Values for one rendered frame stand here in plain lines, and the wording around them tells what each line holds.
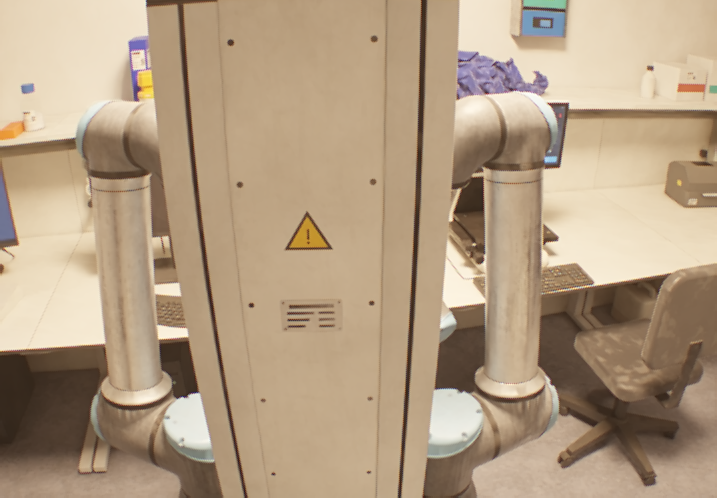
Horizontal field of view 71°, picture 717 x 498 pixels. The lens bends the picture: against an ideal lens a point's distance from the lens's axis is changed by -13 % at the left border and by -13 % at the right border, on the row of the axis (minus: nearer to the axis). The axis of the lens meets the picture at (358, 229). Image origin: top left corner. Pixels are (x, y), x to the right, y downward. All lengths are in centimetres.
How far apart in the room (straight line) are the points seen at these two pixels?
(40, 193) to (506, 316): 206
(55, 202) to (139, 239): 158
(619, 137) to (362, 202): 249
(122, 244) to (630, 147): 262
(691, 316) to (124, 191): 168
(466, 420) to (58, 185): 199
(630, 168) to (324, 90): 266
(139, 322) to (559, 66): 235
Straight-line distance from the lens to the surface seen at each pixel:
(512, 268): 106
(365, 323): 76
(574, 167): 296
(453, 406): 114
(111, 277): 108
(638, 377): 219
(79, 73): 257
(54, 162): 256
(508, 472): 237
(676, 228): 280
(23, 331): 202
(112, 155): 102
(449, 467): 113
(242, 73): 64
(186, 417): 114
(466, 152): 93
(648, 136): 320
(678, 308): 192
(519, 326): 110
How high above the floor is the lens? 176
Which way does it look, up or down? 25 degrees down
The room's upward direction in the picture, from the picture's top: straight up
